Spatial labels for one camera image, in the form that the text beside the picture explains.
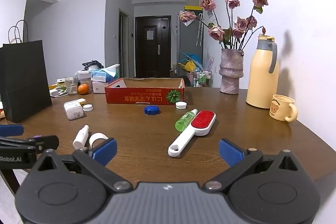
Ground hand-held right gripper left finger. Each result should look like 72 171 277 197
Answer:
29 138 133 193

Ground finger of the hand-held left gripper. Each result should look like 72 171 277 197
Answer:
28 135 59 153
0 124 36 147

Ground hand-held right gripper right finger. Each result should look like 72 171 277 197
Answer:
202 138 306 193

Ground white tape ring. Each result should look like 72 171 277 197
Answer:
89 133 109 149

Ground small white bottle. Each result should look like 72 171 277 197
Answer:
73 125 90 149

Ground white cotton buds box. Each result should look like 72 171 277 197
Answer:
63 100 85 120

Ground red and white lint brush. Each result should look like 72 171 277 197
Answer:
168 110 216 157

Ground green spray bottle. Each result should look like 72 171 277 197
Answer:
175 109 198 132

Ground red cardboard box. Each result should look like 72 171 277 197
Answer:
104 77 185 104

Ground blue plastic cap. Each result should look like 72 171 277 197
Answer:
144 105 161 116

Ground black paper bag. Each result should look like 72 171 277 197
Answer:
0 20 53 123

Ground clear glass cup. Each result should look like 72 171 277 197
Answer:
64 77 79 95

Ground white tissue pack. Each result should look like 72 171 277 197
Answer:
92 80 113 94

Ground yellow bear mug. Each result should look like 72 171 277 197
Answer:
269 94 298 123

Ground clear plastic food container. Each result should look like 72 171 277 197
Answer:
77 70 93 92

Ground yellow thermos jug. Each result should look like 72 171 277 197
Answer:
246 34 279 109

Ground blue tissue pack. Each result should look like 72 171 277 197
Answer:
91 64 121 82

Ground white trolley with bottles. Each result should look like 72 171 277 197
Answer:
193 68 213 87

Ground pink ceramic vase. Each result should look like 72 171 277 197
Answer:
219 48 244 95

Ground black appliance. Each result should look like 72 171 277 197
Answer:
82 61 104 71

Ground purple dried bouquet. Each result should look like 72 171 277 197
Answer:
205 48 216 72

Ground blue and yellow bags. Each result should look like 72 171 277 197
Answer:
178 53 204 73

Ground dark entrance door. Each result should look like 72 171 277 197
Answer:
135 15 172 78

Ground grey refrigerator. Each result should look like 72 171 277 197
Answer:
176 10 204 77

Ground white folded umbrella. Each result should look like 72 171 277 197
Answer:
196 13 204 46

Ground dried pink roses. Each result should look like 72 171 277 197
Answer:
178 0 269 51

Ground white charger cables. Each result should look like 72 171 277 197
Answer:
49 89 68 97

